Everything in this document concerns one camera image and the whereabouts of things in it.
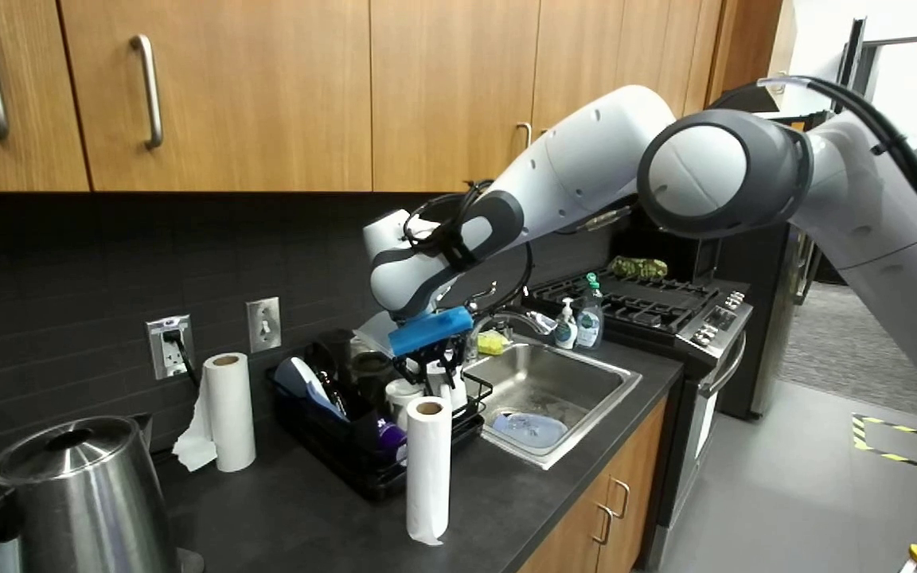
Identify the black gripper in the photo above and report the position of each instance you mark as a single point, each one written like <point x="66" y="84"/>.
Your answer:
<point x="450" y="358"/>

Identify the white paper towel roll front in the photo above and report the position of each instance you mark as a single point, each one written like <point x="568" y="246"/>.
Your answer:
<point x="429" y="469"/>

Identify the white paper towel roll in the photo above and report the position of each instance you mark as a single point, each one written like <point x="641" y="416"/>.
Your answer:
<point x="225" y="424"/>
<point x="429" y="469"/>

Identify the white mug black print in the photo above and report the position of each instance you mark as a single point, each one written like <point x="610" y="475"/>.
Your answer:
<point x="447" y="385"/>

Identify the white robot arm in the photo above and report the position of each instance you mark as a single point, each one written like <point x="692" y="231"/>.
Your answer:
<point x="847" y="183"/>

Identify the white cup in basket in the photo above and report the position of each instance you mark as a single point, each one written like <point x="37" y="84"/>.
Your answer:
<point x="398" y="391"/>

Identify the black dish drying basket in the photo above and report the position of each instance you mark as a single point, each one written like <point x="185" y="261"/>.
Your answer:
<point x="331" y="399"/>

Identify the white paper towel roll back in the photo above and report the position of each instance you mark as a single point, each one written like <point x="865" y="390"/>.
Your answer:
<point x="225" y="424"/>

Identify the yellow sponge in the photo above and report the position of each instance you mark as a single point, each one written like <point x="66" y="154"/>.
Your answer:
<point x="492" y="344"/>

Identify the chrome kitchen faucet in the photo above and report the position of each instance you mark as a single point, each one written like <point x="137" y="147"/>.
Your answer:
<point x="519" y="323"/>

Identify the stainless steel sink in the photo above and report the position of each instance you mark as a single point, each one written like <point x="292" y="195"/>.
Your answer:
<point x="544" y="380"/>

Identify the blue plate in sink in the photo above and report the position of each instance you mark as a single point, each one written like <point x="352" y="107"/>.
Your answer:
<point x="530" y="430"/>

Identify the white soap dispenser bottle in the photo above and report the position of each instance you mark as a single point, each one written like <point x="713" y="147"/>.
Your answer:
<point x="566" y="333"/>

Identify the clear green-cap dish soap bottle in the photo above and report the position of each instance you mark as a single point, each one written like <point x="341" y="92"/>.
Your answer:
<point x="590" y="312"/>

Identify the stainless dishwasher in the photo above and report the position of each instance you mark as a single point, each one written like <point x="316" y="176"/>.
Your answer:
<point x="688" y="432"/>

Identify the stainless steel electric kettle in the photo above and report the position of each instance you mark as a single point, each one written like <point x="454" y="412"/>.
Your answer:
<point x="90" y="500"/>

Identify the white wall power outlet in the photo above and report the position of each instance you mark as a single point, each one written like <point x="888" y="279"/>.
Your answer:
<point x="169" y="344"/>

